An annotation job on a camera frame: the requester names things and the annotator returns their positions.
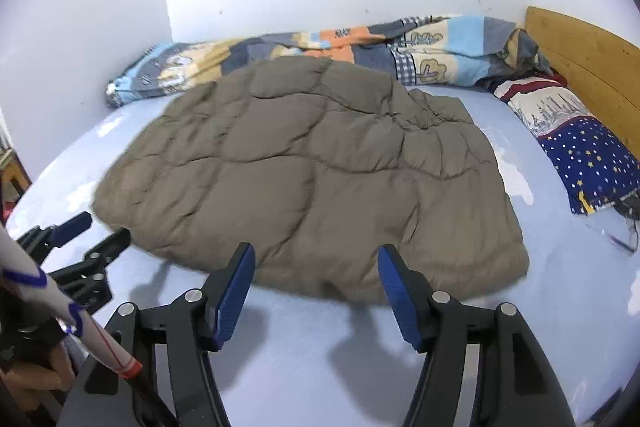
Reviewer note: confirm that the yellow wooden shelf frame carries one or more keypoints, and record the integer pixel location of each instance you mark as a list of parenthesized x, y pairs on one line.
[(11, 177)]

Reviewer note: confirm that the starry printed pillow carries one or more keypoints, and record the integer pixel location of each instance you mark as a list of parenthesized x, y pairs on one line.
[(585, 147)]

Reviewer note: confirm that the patchwork cartoon quilt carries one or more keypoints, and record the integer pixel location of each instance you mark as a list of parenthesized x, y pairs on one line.
[(350, 44)]

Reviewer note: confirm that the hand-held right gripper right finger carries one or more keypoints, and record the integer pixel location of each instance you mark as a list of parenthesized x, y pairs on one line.
[(400, 297)]

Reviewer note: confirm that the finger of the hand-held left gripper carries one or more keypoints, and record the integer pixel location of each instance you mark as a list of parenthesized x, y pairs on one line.
[(72, 226), (107, 249)]

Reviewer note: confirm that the wooden headboard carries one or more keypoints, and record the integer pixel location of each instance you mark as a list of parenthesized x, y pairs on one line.
[(590, 57)]

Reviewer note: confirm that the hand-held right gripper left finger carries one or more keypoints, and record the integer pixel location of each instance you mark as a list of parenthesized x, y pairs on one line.
[(232, 297)]

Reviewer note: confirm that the light blue bed sheet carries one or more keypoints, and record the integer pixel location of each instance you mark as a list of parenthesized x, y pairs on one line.
[(325, 357)]

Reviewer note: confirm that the brown puffer jacket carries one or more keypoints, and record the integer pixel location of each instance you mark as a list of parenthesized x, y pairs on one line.
[(310, 177)]

